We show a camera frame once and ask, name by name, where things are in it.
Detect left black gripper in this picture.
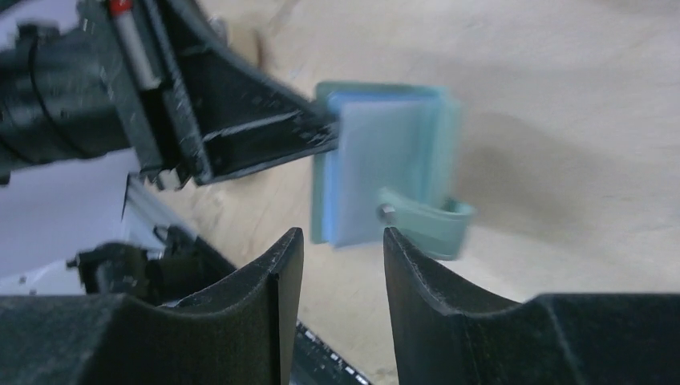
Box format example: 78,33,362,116
1,1,160,183

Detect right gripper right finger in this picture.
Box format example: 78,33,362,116
383,228,679,384

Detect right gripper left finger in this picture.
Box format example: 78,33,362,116
1,228,304,384

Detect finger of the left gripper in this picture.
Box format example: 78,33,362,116
106,1,338,184

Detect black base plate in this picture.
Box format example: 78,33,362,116
289,320,371,385

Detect aluminium front rail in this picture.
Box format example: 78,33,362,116
121,175,196,249

